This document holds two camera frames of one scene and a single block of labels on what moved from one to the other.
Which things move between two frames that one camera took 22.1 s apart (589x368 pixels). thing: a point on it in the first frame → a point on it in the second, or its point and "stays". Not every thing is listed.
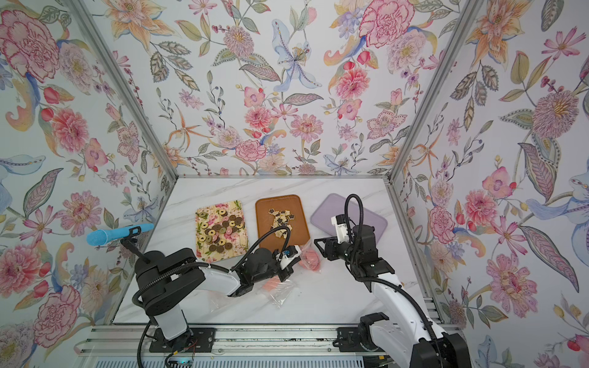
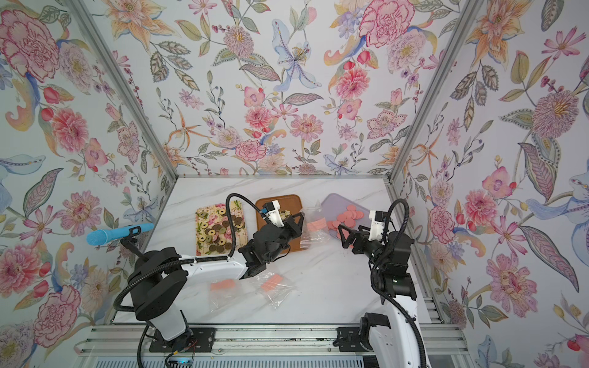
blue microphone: x=100 y=237 stays
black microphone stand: x=130 y=241 stays
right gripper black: x=333 y=248 → x=364 y=239
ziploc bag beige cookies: x=278 y=290 stays
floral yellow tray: x=221 y=232 stays
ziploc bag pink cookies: x=310 y=257 → x=315 y=226
